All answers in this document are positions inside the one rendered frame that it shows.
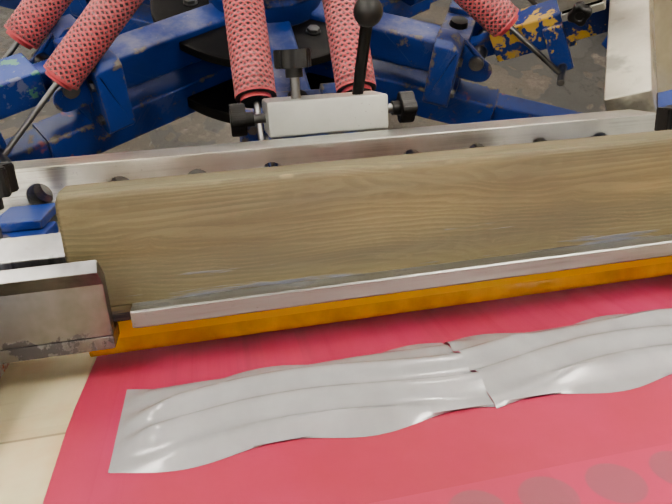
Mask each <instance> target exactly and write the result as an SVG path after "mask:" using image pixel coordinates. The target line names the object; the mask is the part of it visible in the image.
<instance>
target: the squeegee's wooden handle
mask: <svg viewBox="0 0 672 504"><path fill-rule="evenodd" d="M55 208H56V215H57V219H58V224H59V229H60V234H61V239H62V244H63V249H64V254H65V259H66V263H71V262H80V261H88V260H97V262H98V264H99V265H100V267H101V269H102V271H103V273H104V275H105V280H106V286H107V291H108V296H109V301H110V306H111V312H112V317H113V322H119V321H127V320H131V315H130V310H131V307H132V303H139V302H147V301H154V300H162V299H170V298H178V297H186V296H193V295H201V294H209V293H217V292H225V291H232V290H240V289H248V288H256V287H263V286H271V285H279V284H287V283H295V282H302V281H310V280H318V279H326V278H334V277H341V276H349V275H357V274H365V273H373V272H380V271H388V270H396V269H404V268H412V267H419V266H427V265H435V264H443V263H450V262H458V261H466V260H474V259H482V258H489V257H497V256H505V255H513V254H521V253H528V252H536V251H544V250H552V249H560V248H567V247H575V246H583V245H591V244H599V243H606V242H614V241H622V240H630V239H638V238H645V237H653V236H661V235H669V234H672V130H661V131H650V132H639V133H628V134H618V135H607V136H596V137H585V138H575V139H564V140H553V141H542V142H531V143H521V144H510V145H499V146H488V147H478V148H467V149H456V150H445V151H434V152H424V153H413V154H402V155H391V156H380V157H370V158H359V159H348V160H337V161H327V162H316V163H305V164H294V165H283V166H273V167H262V168H251V169H240V170H230V171H219V172H208V173H197V174H186V175H176V176H165V177H154V178H143V179H132V180H122V181H111V182H100V183H89V184H79V185H68V186H65V187H64V188H63V189H61V190H60V191H59V192H58V195H57V197H56V201H55Z"/></svg>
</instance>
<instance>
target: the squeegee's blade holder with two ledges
mask: <svg viewBox="0 0 672 504"><path fill-rule="evenodd" d="M666 256H672V234H669V235H661V236H653V237H645V238H638V239H630V240H622V241H614V242H606V243H599V244H591V245H583V246H575V247H567V248H560V249H552V250H544V251H536V252H528V253H521V254H513V255H505V256H497V257H489V258H482V259H474V260H466V261H458V262H450V263H443V264H435V265H427V266H419V267H412V268H404V269H396V270H388V271H380V272H373V273H365V274H357V275H349V276H341V277H334V278H326V279H318V280H310V281H302V282H295V283H287V284H279V285H271V286H263V287H256V288H248V289H240V290H232V291H225V292H217V293H209V294H201V295H193V296H186V297H178V298H170V299H162V300H154V301H147V302H139V303H132V307H131V310H130V315H131V321H132V327H133V328H143V327H150V326H158V325H165V324H172V323H180V322H187V321H194V320H202V319H209V318H217V317H224V316H231V315H239V314H246V313H253V312H261V311H268V310H276V309H283V308H290V307H298V306H305V305H312V304H320V303H327V302H334V301H342V300H349V299H357V298H364V297H371V296H379V295H386V294H393V293H401V292H408V291H416V290H423V289H430V288H438V287H445V286H452V285H460V284H467V283H474V282H482V281H489V280H497V279H504V278H511V277H519V276H526V275H533V274H541V273H548V272H556V271H563V270H570V269H578V268H585V267H592V266H600V265H607V264H615V263H622V262H629V261H637V260H644V259H651V258H659V257H666Z"/></svg>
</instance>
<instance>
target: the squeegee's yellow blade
mask: <svg viewBox="0 0 672 504"><path fill-rule="evenodd" d="M668 262H672V256H666V257H659V258H651V259H644V260H637V261H629V262H622V263H615V264H607V265H600V266H592V267H585V268H578V269H570V270H563V271H556V272H548V273H541V274H533V275H526V276H519V277H511V278H504V279H497V280H489V281H482V282H474V283H467V284H460V285H452V286H445V287H438V288H430V289H423V290H416V291H408V292H401V293H393V294H386V295H379V296H371V297H364V298H357V299H349V300H342V301H334V302H327V303H320V304H312V305H305V306H298V307H290V308H283V309H276V310H268V311H261V312H253V313H246V314H239V315H231V316H224V317H217V318H209V319H202V320H194V321H187V322H180V323H172V324H165V325H158V326H150V327H143V328H133V327H132V321H131V320H127V321H119V322H118V325H119V331H120V334H119V338H124V337H132V336H139V335H146V334H153V333H161V332H168V331H175V330H182V329H190V328H197V327H204V326H211V325H219V324H226V323H233V322H240V321H248V320H255V319H262V318H269V317H277V316H284V315H291V314H298V313H306V312H313V311H320V310H327V309H335V308H342V307H349V306H356V305H364V304H371V303H378V302H385V301H393V300H400V299H407V298H414V297H422V296H429V295H436V294H443V293H451V292H458V291H465V290H473V289H480V288H487V287H494V286H502V285H509V284H516V283H523V282H531V281H538V280H545V279H552V278H560V277H567V276H574V275H581V274H589V273H596V272H603V271H610V270H618V269H625V268H632V267H639V266H647V265H654V264H661V263H668Z"/></svg>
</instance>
